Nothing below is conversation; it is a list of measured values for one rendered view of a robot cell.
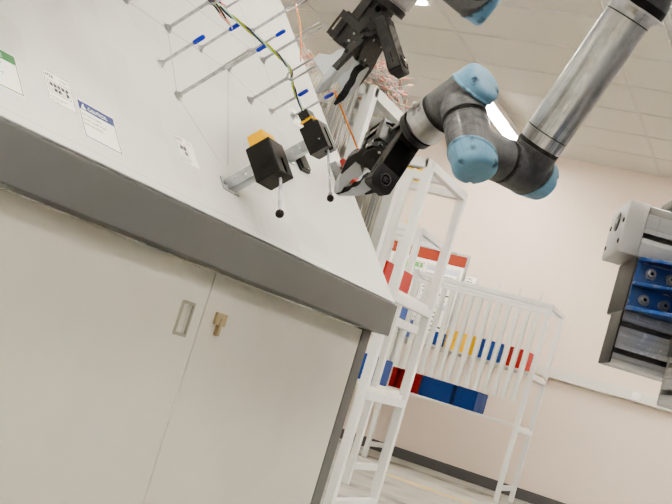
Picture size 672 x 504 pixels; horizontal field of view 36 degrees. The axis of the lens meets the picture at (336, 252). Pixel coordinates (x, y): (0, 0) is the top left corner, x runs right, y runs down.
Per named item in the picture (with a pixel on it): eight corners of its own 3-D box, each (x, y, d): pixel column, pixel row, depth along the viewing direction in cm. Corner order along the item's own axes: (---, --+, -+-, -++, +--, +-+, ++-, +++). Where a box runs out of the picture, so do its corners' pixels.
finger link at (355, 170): (341, 177, 192) (375, 152, 186) (334, 197, 187) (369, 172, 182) (329, 167, 191) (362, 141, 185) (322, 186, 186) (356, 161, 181)
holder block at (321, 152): (309, 155, 188) (328, 145, 187) (298, 129, 190) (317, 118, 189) (319, 159, 192) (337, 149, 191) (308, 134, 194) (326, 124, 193)
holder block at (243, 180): (237, 233, 156) (291, 203, 153) (215, 165, 161) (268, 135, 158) (253, 240, 160) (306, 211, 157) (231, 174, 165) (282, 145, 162)
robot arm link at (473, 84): (474, 90, 162) (466, 50, 167) (424, 126, 169) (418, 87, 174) (506, 109, 167) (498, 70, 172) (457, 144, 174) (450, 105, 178)
